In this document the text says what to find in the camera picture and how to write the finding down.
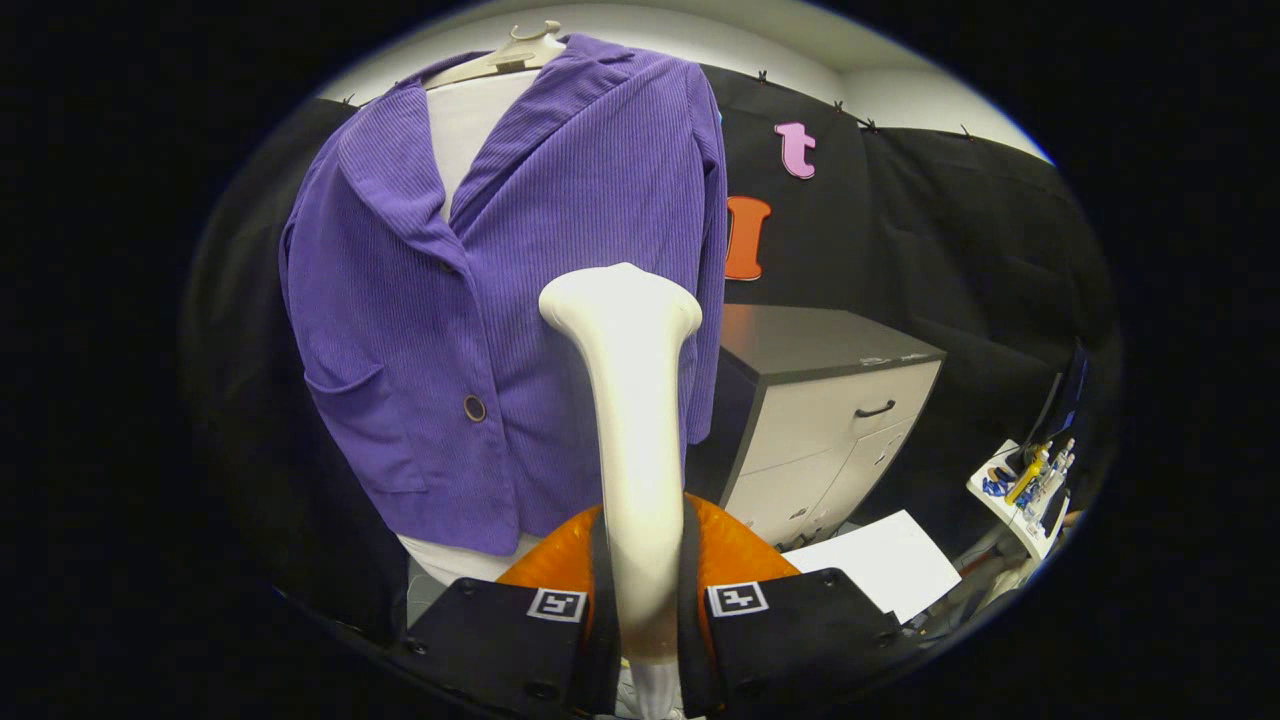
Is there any white paper sheet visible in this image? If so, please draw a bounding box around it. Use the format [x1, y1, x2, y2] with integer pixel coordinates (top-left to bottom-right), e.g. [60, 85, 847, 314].
[782, 510, 963, 623]

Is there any white garment stand board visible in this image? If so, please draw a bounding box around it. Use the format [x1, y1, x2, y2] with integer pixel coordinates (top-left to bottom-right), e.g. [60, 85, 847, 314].
[398, 68, 546, 588]

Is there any dark computer monitor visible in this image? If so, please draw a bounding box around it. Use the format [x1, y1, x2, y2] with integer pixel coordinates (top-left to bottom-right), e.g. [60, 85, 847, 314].
[1020, 340, 1091, 471]

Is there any grey drawer cabinet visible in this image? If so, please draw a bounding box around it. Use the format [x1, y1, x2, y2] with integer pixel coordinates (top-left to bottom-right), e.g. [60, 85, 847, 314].
[685, 303, 947, 549]

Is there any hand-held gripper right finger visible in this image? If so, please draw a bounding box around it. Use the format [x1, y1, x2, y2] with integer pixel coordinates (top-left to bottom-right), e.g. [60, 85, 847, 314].
[680, 493, 923, 720]

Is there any cream clothes hanger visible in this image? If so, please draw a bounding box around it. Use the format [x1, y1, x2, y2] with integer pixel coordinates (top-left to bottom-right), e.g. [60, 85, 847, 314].
[425, 20, 571, 91]

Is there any row of black clips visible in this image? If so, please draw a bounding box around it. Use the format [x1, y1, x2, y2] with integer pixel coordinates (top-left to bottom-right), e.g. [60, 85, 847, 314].
[340, 68, 976, 141]

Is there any purple corduroy jacket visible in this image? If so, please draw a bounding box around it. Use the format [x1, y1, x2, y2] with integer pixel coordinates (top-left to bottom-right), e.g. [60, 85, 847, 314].
[278, 35, 729, 557]

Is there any white cluttered side table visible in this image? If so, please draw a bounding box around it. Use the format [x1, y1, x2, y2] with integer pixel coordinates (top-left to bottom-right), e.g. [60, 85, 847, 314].
[965, 438, 1079, 561]

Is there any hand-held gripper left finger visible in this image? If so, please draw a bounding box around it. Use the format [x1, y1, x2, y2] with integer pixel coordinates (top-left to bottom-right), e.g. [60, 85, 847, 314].
[385, 503, 621, 720]

